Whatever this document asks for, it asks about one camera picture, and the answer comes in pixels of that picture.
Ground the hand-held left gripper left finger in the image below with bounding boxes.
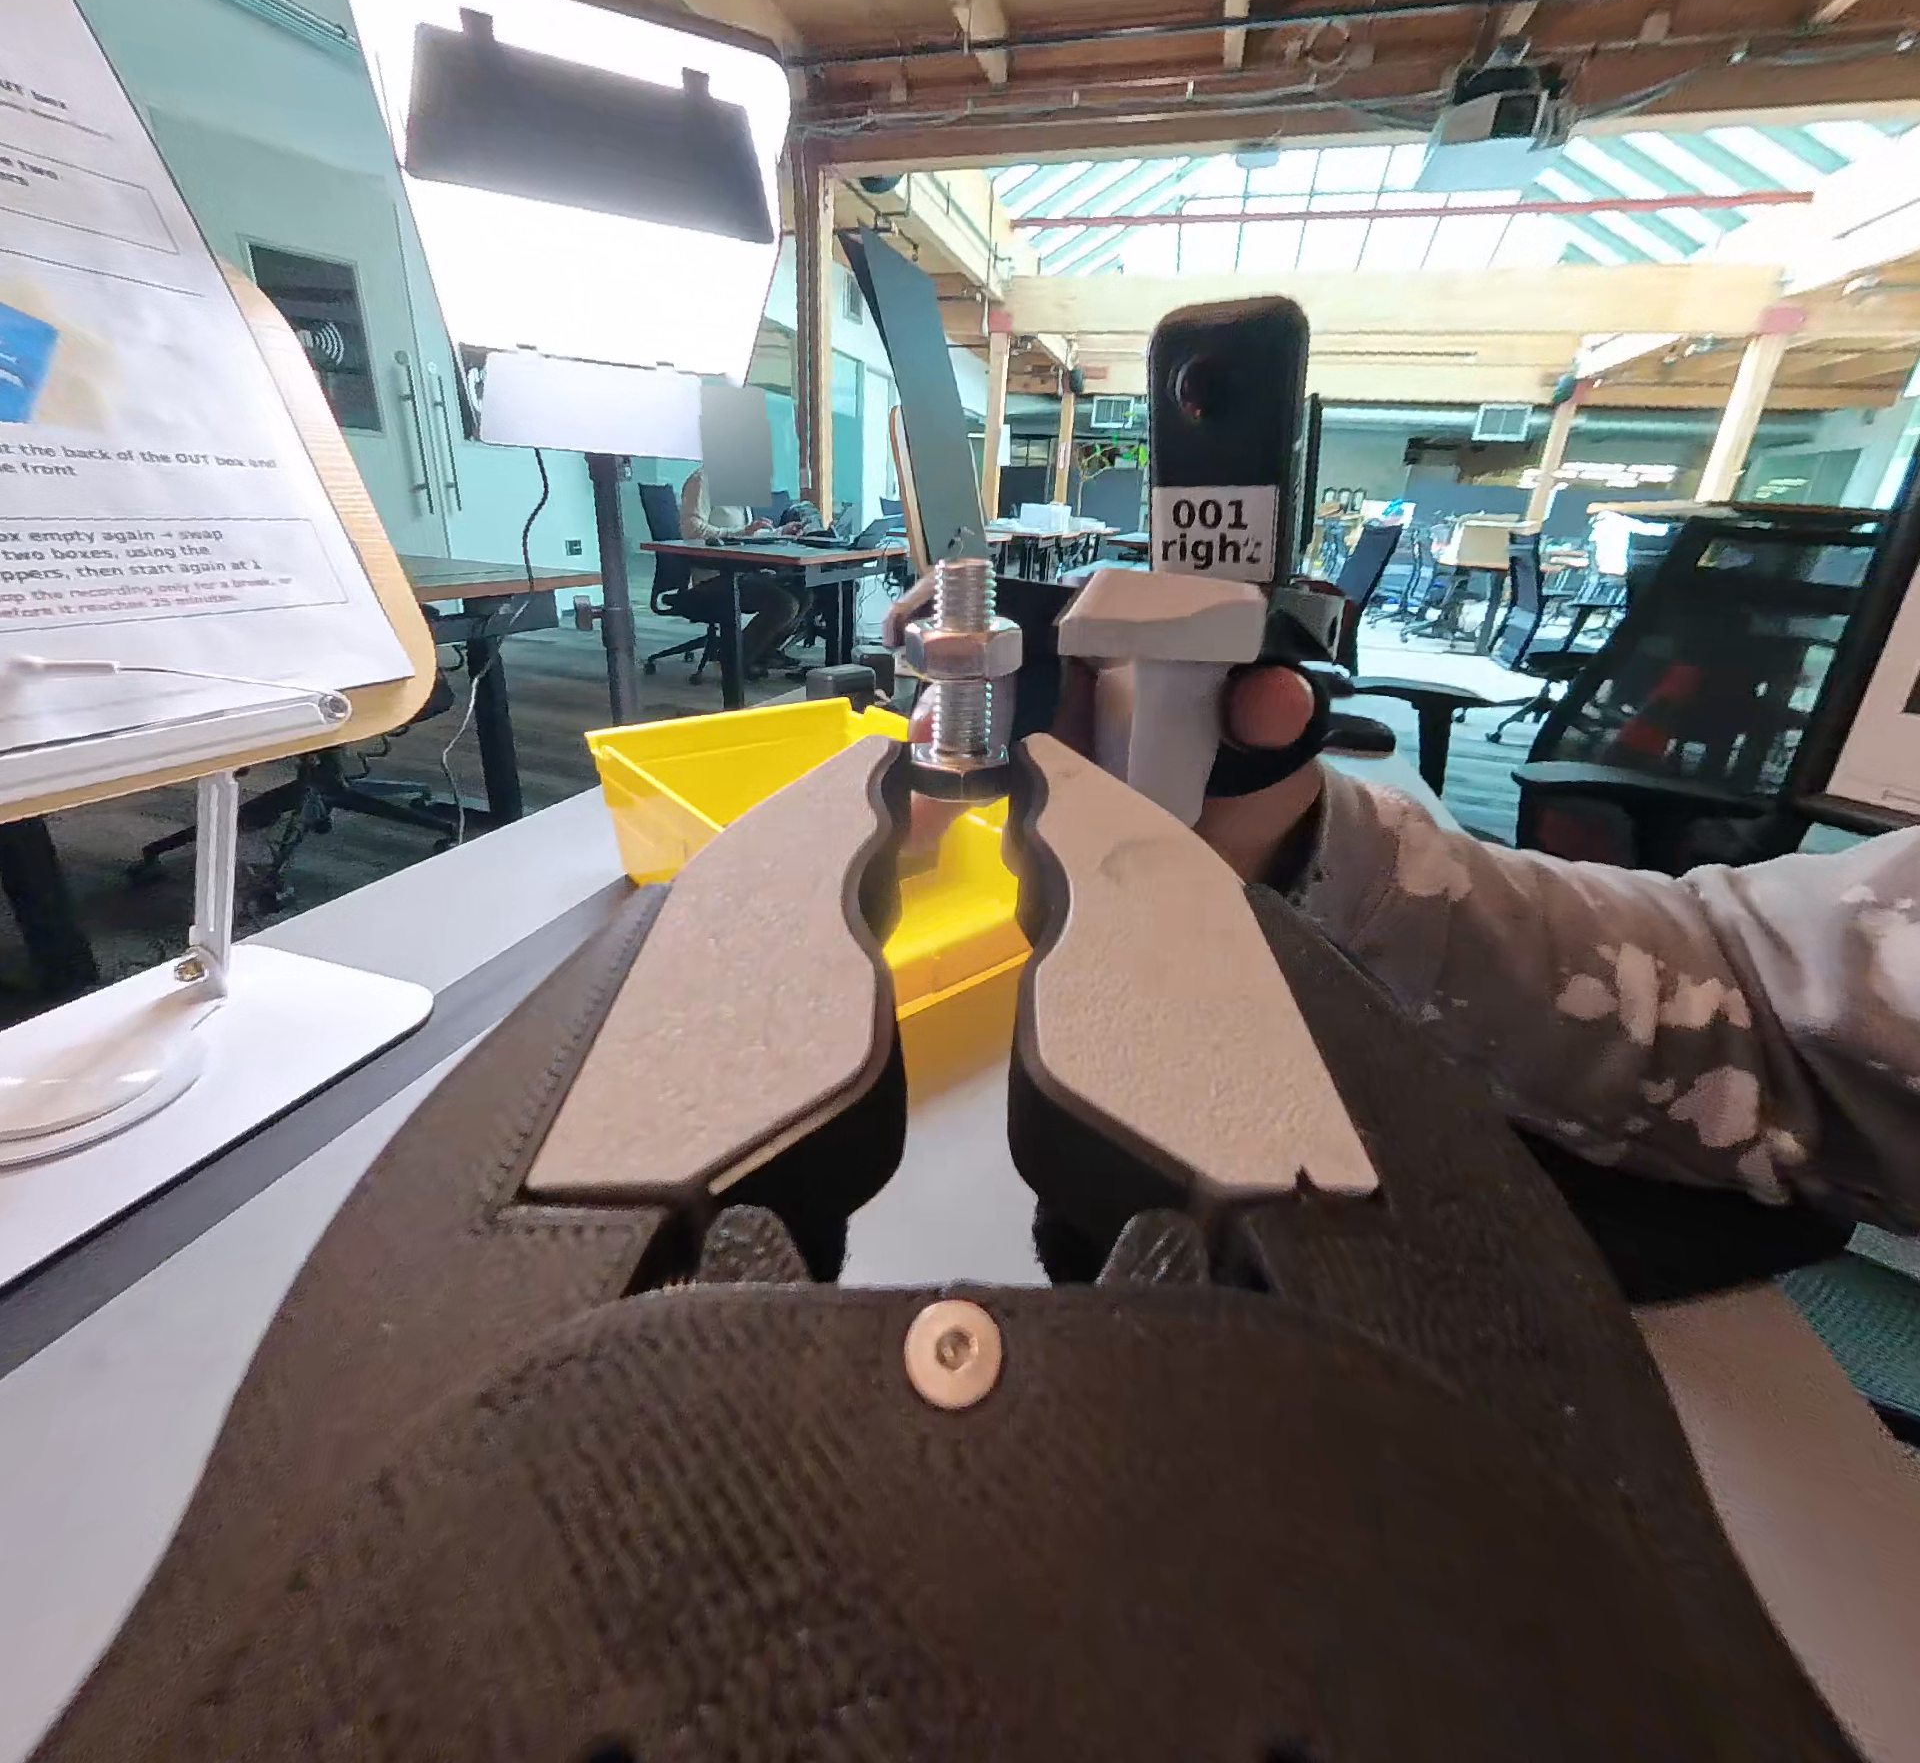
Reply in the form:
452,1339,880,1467
521,735,910,1213

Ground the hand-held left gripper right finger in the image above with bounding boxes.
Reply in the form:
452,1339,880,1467
1008,731,1382,1206

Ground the silver hex nut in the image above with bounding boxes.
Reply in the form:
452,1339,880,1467
899,618,1029,687

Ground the silver steel bolt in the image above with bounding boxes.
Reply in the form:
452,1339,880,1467
899,556,1029,805

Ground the yellow plastic bin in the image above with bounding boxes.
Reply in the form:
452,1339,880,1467
585,698,1036,1097

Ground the person's right forearm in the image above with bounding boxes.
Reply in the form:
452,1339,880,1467
1293,759,1920,1201

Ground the person's right hand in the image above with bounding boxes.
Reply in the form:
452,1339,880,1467
1201,662,1329,879

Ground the wooden office desk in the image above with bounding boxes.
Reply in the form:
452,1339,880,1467
642,532,906,718
398,554,606,827

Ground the black board wooden stand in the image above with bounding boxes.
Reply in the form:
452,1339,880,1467
836,226,994,569

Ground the black swivel office chair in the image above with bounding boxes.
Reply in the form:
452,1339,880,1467
635,481,725,680

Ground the black light stand pole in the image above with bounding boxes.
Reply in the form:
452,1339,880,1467
582,450,642,731

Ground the ceiling projector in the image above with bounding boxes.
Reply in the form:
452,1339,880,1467
1417,60,1580,199

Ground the black mesh office chair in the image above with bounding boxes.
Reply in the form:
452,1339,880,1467
1513,510,1895,883

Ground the white studio light panel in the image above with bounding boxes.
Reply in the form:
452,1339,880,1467
345,0,795,459

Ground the black framed marker board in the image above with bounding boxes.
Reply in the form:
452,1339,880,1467
1820,436,1920,823

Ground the teal mesh chair seat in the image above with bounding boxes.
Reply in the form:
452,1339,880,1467
1777,1230,1920,1443

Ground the instruction sheet stand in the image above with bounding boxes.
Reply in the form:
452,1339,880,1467
0,0,440,1293

